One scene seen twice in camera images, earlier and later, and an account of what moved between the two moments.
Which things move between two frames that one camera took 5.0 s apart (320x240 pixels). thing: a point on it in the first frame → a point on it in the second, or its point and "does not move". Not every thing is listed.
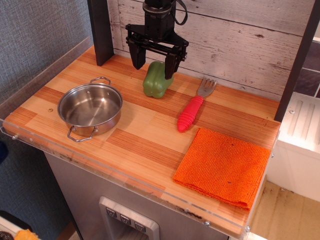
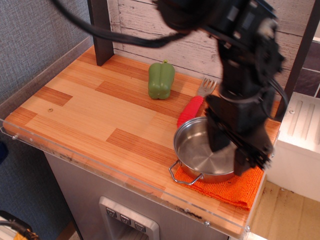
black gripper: [159, 33] → [239, 120]
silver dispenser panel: [122, 223] does not move
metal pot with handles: [90, 107] → [192, 148]
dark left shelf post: [100, 18] does not move
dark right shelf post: [308, 35] does not move
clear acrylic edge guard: [140, 188] does not move
